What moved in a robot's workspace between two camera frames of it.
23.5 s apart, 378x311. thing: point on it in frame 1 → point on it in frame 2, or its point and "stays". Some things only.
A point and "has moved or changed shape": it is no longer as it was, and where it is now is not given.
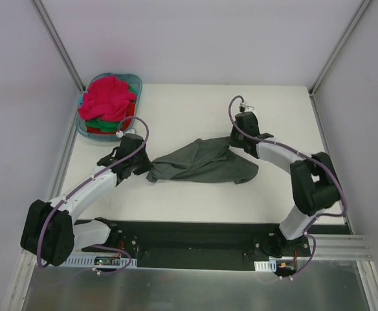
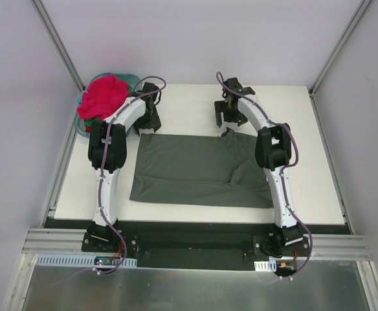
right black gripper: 236,139 → 224,112
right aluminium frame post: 342,41 stays
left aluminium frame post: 43,15 stays
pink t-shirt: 106,98 stays
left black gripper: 140,162 → 150,120
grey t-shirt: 208,160 has moved or changed shape
